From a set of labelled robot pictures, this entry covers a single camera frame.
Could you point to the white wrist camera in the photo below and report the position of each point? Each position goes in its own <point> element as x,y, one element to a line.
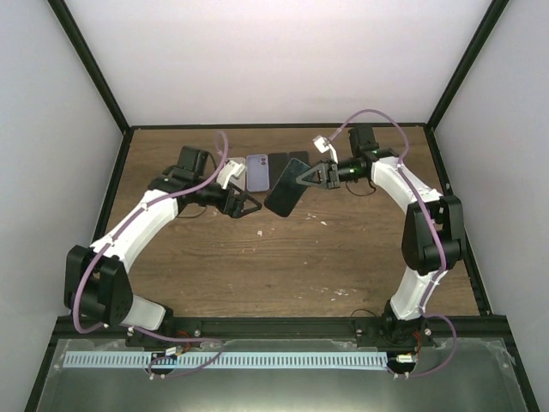
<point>223,177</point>
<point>324,145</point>

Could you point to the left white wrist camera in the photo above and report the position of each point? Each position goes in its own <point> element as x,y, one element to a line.
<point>223,177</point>

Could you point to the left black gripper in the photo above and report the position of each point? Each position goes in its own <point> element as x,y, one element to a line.
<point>234,211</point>

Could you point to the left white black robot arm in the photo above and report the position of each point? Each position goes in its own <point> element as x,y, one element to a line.
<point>97,286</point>

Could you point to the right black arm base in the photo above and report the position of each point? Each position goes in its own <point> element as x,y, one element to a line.
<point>387,326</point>

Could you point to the black phone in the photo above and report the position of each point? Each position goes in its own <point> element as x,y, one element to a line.
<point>286,193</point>
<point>276,165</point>

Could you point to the clear plastic sheet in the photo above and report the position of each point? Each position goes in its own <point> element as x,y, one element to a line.
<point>475,375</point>

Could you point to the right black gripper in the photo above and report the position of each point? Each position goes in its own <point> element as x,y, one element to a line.
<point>328,172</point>

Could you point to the black front frame rail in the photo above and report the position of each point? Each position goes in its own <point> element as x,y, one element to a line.
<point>338,328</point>

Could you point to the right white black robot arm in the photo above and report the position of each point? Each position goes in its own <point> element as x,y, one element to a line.
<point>433,238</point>

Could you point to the lilac phone case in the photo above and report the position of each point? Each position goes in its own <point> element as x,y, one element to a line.
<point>257,179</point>

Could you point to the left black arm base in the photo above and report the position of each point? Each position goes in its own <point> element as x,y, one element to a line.
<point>170,329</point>

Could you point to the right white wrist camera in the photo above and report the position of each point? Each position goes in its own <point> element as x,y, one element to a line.
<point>324,145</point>

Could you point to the light blue slotted strip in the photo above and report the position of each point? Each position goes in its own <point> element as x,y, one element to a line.
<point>229,360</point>

